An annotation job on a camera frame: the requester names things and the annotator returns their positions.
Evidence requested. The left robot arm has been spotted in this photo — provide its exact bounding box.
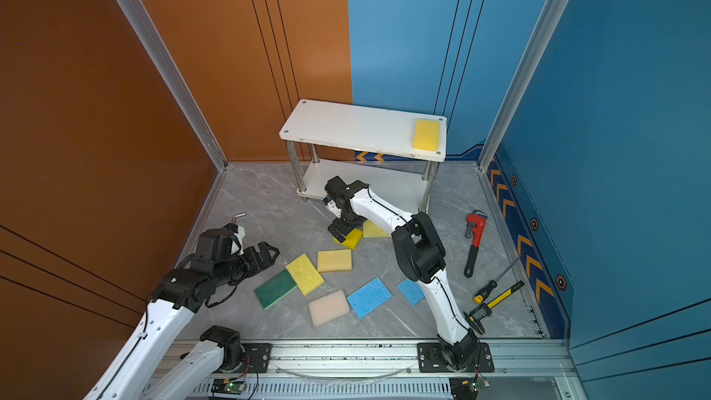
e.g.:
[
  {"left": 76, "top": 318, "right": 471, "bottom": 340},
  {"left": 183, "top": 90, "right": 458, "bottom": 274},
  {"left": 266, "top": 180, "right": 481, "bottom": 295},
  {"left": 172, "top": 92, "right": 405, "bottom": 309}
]
[{"left": 87, "top": 223, "right": 280, "bottom": 399}]

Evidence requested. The green scouring sponge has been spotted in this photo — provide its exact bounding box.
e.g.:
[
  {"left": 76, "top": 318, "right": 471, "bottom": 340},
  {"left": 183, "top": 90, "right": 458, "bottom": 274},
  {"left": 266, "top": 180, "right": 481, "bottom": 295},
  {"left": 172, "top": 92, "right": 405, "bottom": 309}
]
[{"left": 255, "top": 269, "right": 297, "bottom": 310}]

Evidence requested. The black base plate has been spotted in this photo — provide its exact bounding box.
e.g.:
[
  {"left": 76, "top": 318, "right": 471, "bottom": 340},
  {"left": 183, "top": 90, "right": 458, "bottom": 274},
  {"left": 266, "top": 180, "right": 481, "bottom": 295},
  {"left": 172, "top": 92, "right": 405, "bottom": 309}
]
[
  {"left": 218, "top": 343, "right": 272, "bottom": 375},
  {"left": 417, "top": 343, "right": 495, "bottom": 374}
]

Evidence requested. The black yellow screwdriver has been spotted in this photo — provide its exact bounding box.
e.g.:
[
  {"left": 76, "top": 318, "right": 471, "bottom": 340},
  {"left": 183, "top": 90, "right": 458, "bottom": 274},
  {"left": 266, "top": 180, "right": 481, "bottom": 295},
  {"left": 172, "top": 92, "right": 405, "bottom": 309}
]
[{"left": 473, "top": 260, "right": 518, "bottom": 305}]

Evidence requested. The blue cellulose sponge left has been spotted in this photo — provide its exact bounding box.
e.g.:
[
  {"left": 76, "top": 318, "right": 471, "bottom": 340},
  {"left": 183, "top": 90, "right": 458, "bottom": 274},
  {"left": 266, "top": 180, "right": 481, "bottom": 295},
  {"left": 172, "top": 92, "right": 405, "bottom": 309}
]
[{"left": 346, "top": 278, "right": 393, "bottom": 320}]

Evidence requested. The green circuit board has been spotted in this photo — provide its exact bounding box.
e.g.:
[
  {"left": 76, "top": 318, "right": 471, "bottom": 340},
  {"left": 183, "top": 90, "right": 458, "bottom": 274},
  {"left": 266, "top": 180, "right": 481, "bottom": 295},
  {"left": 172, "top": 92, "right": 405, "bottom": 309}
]
[
  {"left": 449, "top": 378, "right": 491, "bottom": 400},
  {"left": 210, "top": 379, "right": 246, "bottom": 396}
]

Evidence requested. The light yellow cellulose sponge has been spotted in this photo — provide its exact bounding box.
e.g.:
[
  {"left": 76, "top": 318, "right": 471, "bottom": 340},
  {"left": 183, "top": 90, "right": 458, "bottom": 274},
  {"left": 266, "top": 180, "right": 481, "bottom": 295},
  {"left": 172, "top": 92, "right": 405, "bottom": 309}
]
[{"left": 363, "top": 220, "right": 391, "bottom": 238}]

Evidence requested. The blue cellulose sponge right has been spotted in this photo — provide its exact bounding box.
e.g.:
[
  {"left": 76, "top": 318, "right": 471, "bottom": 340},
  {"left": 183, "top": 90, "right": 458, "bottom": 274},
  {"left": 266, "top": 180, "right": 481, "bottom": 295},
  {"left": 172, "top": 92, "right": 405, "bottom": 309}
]
[{"left": 397, "top": 279, "right": 425, "bottom": 307}]

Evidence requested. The golden yellow sponge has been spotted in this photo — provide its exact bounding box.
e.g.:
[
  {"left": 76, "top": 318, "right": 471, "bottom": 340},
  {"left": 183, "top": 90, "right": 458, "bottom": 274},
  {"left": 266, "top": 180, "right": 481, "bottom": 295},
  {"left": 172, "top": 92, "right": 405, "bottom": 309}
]
[{"left": 412, "top": 120, "right": 440, "bottom": 153}]

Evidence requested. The blue cellulose sponge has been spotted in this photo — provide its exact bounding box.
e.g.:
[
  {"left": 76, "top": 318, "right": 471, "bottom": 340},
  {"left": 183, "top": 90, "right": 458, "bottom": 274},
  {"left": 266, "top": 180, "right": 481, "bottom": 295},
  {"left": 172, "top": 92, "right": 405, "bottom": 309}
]
[
  {"left": 397, "top": 279, "right": 425, "bottom": 307},
  {"left": 346, "top": 278, "right": 393, "bottom": 320}
]

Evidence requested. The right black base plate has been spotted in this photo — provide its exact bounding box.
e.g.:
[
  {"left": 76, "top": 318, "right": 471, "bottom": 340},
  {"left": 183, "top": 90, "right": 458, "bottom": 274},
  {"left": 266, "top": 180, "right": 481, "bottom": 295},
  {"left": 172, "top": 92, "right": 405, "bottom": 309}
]
[{"left": 417, "top": 343, "right": 495, "bottom": 374}]

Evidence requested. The red handled hex key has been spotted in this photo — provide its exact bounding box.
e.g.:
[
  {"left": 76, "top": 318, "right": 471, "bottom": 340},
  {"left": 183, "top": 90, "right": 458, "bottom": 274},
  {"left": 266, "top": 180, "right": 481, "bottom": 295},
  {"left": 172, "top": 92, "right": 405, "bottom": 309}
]
[{"left": 230, "top": 212, "right": 246, "bottom": 233}]

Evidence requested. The bright yellow foam sponge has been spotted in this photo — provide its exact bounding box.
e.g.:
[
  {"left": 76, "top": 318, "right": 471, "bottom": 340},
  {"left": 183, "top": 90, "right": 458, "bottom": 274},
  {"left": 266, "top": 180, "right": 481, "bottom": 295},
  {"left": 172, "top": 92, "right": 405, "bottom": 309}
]
[{"left": 333, "top": 229, "right": 363, "bottom": 250}]

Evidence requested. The red pipe wrench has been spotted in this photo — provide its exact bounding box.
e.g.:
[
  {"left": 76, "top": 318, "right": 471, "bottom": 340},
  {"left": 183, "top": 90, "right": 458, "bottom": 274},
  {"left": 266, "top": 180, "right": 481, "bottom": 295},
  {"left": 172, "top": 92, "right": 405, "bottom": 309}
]
[{"left": 464, "top": 209, "right": 488, "bottom": 278}]

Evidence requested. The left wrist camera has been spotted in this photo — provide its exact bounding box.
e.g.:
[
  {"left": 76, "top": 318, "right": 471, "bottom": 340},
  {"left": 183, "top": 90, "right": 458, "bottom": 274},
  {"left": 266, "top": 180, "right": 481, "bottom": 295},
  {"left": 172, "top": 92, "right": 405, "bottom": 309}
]
[{"left": 225, "top": 222, "right": 246, "bottom": 250}]

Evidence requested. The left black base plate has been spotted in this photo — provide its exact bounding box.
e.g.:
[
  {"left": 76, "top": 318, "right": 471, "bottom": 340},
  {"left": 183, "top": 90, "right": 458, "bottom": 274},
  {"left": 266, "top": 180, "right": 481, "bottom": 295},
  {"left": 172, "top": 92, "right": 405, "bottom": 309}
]
[{"left": 218, "top": 343, "right": 272, "bottom": 375}]

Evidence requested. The pale yellow orange-backed sponge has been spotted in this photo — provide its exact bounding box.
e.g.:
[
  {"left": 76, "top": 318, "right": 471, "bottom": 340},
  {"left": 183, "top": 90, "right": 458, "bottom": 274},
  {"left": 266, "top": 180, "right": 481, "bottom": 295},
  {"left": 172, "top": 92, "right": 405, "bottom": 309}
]
[{"left": 317, "top": 248, "right": 353, "bottom": 273}]

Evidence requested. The yellow black caliper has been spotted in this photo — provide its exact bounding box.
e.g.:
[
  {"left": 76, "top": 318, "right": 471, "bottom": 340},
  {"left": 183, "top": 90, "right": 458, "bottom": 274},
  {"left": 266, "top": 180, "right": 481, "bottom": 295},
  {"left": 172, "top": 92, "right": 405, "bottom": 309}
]
[{"left": 465, "top": 281, "right": 524, "bottom": 334}]

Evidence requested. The white two-tier shelf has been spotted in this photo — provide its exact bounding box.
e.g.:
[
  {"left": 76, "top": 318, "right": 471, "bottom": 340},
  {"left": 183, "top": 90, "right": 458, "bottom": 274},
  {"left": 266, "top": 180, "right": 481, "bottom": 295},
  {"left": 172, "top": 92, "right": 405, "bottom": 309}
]
[{"left": 280, "top": 99, "right": 447, "bottom": 212}]

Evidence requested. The left green circuit board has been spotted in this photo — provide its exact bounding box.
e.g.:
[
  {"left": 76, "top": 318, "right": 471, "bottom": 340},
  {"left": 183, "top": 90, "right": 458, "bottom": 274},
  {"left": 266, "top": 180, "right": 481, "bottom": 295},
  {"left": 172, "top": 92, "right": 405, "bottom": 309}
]
[{"left": 210, "top": 379, "right": 246, "bottom": 396}]

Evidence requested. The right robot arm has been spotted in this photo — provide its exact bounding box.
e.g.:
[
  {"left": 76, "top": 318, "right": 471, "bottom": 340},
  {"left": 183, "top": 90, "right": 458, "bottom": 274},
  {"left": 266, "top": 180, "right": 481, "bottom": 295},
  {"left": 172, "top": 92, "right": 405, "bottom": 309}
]
[{"left": 324, "top": 176, "right": 481, "bottom": 371}]

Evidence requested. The right green circuit board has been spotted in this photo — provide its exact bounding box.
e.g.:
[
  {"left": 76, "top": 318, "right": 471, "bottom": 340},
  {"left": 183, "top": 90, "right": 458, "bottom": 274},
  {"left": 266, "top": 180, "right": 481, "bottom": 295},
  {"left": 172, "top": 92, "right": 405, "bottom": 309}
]
[{"left": 449, "top": 378, "right": 491, "bottom": 400}]

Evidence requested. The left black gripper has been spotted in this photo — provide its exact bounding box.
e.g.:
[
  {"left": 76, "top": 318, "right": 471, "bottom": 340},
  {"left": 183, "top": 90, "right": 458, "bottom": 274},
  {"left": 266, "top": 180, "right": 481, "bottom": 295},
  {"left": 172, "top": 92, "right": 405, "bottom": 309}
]
[{"left": 215, "top": 240, "right": 281, "bottom": 289}]

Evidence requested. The beige foam sponge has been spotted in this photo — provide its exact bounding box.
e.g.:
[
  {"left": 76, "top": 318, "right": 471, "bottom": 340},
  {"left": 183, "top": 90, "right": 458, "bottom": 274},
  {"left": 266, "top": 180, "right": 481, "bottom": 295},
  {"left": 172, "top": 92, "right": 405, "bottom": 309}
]
[{"left": 307, "top": 290, "right": 350, "bottom": 327}]

